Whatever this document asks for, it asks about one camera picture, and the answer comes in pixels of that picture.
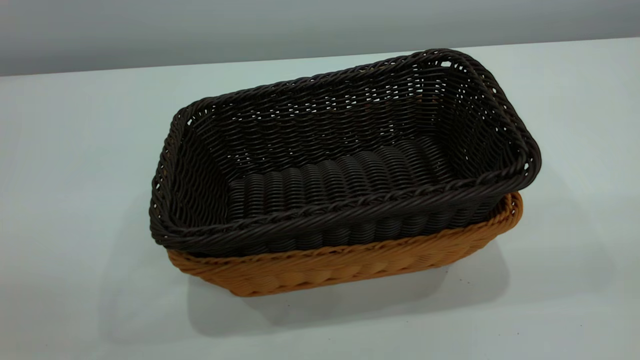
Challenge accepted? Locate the dark brown wicker basket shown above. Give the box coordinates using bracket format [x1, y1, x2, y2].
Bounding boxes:
[149, 48, 542, 258]

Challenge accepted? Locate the light brown wicker basket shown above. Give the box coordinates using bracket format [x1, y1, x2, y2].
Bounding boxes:
[166, 191, 524, 298]

